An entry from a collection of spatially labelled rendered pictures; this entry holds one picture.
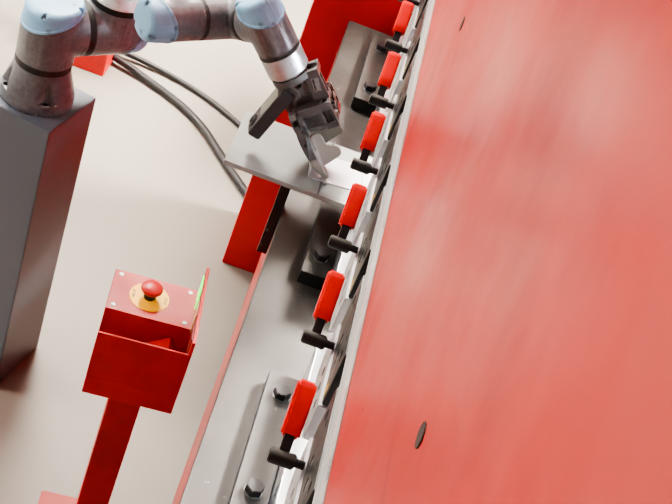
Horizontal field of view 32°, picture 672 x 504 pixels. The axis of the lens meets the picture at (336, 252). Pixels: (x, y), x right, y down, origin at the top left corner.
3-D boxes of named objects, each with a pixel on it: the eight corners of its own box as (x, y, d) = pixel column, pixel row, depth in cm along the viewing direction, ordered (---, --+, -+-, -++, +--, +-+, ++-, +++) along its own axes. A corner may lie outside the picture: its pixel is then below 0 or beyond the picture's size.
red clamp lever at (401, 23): (402, -3, 208) (384, 45, 206) (423, 5, 209) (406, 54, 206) (400, 0, 210) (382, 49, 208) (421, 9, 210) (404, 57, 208)
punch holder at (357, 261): (343, 272, 168) (382, 183, 158) (399, 292, 169) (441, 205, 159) (326, 339, 157) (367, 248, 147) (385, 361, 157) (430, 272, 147)
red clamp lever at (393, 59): (388, 47, 192) (369, 101, 190) (411, 56, 193) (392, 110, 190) (386, 51, 194) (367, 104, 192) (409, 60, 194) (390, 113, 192)
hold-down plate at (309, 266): (324, 190, 235) (328, 179, 233) (349, 200, 235) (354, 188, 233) (295, 282, 211) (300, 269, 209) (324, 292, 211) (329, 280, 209)
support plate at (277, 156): (245, 114, 225) (246, 110, 224) (374, 162, 227) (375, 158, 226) (222, 164, 211) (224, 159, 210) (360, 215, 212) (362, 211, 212)
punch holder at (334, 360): (319, 364, 153) (361, 272, 143) (380, 387, 153) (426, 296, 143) (298, 448, 141) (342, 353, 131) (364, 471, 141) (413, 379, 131)
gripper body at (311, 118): (341, 129, 208) (315, 73, 201) (296, 143, 210) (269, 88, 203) (342, 106, 214) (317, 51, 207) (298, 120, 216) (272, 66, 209)
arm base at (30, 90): (-16, 92, 240) (-9, 51, 234) (26, 65, 252) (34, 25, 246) (47, 126, 238) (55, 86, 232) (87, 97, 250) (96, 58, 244)
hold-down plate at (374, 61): (368, 47, 286) (372, 36, 284) (389, 54, 286) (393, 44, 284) (349, 107, 262) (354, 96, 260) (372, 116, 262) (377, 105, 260)
